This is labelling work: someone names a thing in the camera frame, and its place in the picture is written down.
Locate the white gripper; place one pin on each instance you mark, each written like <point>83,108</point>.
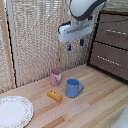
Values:
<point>76,31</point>

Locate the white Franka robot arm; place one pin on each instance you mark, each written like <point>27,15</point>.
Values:
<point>85,7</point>

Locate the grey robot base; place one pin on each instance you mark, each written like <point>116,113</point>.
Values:
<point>121,119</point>

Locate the dark wooden drawer cabinet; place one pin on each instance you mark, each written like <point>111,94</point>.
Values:
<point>93,46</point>

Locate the bamboo screen panel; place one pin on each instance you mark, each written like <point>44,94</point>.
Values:
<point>35,40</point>
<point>71,56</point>
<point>4,50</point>

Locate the pink cup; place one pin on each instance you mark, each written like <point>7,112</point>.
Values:
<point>55,77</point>

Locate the blue mug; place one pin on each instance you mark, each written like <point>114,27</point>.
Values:
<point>72,88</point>

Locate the yellow rectangular block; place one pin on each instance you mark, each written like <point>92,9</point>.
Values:
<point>55,96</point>

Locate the white patterned plate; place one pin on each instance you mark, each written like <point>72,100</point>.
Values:
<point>13,112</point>

